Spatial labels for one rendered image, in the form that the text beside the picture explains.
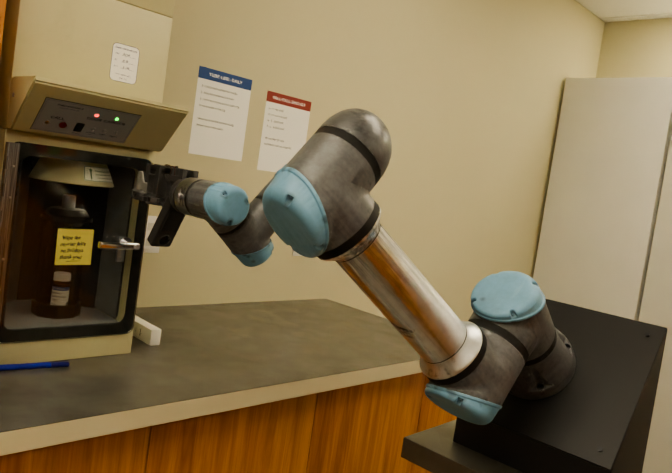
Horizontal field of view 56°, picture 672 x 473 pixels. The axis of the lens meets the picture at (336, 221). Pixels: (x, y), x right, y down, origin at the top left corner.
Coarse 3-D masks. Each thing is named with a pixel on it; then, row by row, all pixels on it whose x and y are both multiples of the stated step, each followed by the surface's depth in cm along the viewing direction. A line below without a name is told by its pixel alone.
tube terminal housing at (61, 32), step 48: (48, 0) 122; (96, 0) 129; (48, 48) 123; (96, 48) 130; (144, 48) 138; (0, 96) 123; (144, 96) 139; (0, 144) 122; (48, 144) 126; (96, 144) 133
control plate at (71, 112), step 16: (48, 112) 119; (64, 112) 120; (80, 112) 122; (96, 112) 124; (112, 112) 125; (32, 128) 120; (48, 128) 122; (64, 128) 124; (96, 128) 127; (112, 128) 129; (128, 128) 131
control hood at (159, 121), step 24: (24, 96) 114; (48, 96) 116; (72, 96) 118; (96, 96) 120; (120, 96) 123; (24, 120) 118; (144, 120) 131; (168, 120) 134; (120, 144) 134; (144, 144) 137
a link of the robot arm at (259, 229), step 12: (252, 204) 124; (252, 216) 122; (264, 216) 123; (240, 228) 118; (252, 228) 120; (264, 228) 122; (228, 240) 120; (240, 240) 120; (252, 240) 121; (264, 240) 123; (240, 252) 122; (252, 252) 122; (264, 252) 123; (252, 264) 124
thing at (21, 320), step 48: (48, 192) 126; (96, 192) 133; (48, 240) 128; (96, 240) 135; (144, 240) 143; (48, 288) 129; (96, 288) 136; (0, 336) 124; (48, 336) 131; (96, 336) 138
